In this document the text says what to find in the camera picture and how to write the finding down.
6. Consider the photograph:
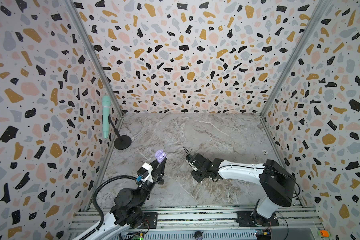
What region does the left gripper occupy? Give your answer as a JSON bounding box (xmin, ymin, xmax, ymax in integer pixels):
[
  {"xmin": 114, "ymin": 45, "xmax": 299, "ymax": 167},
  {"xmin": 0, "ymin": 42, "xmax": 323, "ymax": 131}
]
[{"xmin": 137, "ymin": 156, "xmax": 167, "ymax": 208}]

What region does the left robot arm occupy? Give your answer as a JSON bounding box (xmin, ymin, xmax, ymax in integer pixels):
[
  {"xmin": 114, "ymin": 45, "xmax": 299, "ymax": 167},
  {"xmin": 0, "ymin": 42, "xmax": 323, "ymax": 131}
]
[{"xmin": 75, "ymin": 153, "xmax": 167, "ymax": 240}]

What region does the black microphone stand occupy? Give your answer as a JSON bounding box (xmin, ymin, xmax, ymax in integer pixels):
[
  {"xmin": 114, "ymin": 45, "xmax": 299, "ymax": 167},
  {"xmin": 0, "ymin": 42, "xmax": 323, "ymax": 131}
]
[{"xmin": 108, "ymin": 115, "xmax": 132, "ymax": 150}]

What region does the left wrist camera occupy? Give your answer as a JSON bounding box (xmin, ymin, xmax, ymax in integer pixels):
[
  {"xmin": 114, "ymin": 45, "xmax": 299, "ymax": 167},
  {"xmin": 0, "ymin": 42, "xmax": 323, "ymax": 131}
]
[{"xmin": 137, "ymin": 163, "xmax": 154, "ymax": 183}]

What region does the purple earbud charging case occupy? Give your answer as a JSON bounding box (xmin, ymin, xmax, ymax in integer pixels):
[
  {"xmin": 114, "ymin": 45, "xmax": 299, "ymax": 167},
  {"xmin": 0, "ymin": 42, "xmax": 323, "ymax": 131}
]
[{"xmin": 155, "ymin": 150, "xmax": 167, "ymax": 164}]

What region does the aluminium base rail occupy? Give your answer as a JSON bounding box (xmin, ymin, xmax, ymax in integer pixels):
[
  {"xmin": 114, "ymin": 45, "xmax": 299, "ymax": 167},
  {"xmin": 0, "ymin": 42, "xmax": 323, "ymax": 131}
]
[{"xmin": 67, "ymin": 204, "xmax": 325, "ymax": 240}]

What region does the orange button box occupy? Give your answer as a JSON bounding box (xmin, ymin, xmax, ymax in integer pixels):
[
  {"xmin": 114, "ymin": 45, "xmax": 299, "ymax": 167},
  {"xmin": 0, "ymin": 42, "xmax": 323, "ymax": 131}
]
[{"xmin": 318, "ymin": 230, "xmax": 331, "ymax": 238}]

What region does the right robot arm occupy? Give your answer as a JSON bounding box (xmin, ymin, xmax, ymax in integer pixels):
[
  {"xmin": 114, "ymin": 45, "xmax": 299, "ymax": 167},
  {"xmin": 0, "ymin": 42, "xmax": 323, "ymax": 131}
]
[{"xmin": 186, "ymin": 153, "xmax": 298, "ymax": 227}]

